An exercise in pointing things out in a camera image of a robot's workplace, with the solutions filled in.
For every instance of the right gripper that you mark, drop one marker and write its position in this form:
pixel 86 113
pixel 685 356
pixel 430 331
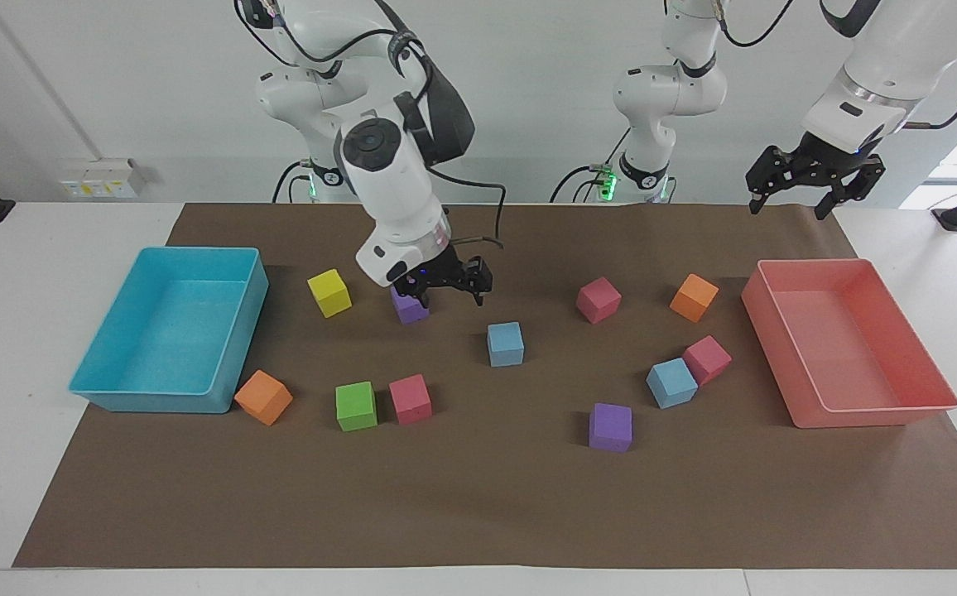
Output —
pixel 427 273

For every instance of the blue block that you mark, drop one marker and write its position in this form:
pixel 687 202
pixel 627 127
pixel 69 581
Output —
pixel 505 345
pixel 671 383

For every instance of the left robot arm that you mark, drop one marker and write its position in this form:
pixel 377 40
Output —
pixel 669 91

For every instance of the yellow block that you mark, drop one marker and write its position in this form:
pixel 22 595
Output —
pixel 329 294

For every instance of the pink block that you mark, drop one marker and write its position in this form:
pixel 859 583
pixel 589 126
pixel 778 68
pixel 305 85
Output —
pixel 410 400
pixel 707 360
pixel 598 300

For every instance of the white wall socket box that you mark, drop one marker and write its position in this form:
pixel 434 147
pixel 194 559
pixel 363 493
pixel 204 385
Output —
pixel 102 178

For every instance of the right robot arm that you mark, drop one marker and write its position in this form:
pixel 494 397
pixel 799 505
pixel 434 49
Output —
pixel 400 199

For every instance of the pink plastic bin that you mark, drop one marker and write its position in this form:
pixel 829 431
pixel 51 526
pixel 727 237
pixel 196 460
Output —
pixel 851 348

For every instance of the green block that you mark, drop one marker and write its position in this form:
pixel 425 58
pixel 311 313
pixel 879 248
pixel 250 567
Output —
pixel 356 406

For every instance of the purple block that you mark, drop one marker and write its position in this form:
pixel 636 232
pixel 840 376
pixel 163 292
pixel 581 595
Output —
pixel 610 428
pixel 406 310

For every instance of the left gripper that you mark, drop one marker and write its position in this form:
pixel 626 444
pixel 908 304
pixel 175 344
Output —
pixel 828 159

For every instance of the orange block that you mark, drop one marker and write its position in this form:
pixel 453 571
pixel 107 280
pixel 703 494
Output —
pixel 694 298
pixel 263 397

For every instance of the blue plastic bin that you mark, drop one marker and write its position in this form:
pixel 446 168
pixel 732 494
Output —
pixel 164 339

